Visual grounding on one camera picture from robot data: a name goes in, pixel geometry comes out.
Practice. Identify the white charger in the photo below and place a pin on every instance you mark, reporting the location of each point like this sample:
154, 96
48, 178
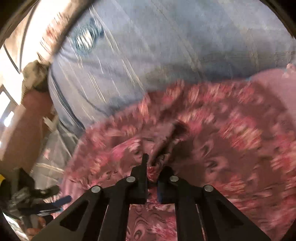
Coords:
49, 122

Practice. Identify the beige crumpled cloth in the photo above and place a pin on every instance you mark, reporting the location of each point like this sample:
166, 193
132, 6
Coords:
37, 74

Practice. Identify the brown wooden board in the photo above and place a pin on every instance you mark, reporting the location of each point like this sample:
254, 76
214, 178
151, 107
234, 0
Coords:
25, 120

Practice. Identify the blue checked pillow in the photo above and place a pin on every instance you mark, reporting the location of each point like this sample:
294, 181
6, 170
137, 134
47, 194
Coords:
161, 46

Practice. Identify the maroon floral cloth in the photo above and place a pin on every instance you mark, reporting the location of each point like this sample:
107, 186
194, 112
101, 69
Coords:
219, 143

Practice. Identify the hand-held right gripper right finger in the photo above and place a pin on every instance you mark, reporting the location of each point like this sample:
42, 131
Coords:
162, 192

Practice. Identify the person's left hand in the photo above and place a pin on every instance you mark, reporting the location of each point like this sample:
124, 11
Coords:
38, 224

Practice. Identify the pink flower-print cloth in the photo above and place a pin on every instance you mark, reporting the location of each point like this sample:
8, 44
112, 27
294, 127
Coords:
268, 78

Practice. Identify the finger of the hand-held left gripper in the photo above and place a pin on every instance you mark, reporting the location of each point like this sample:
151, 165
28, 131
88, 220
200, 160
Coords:
62, 200
49, 190

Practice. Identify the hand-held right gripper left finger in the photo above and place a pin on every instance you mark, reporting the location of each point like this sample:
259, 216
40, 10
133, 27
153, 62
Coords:
140, 185

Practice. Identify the grey plaid star cloth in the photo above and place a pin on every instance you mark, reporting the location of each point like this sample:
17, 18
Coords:
54, 153

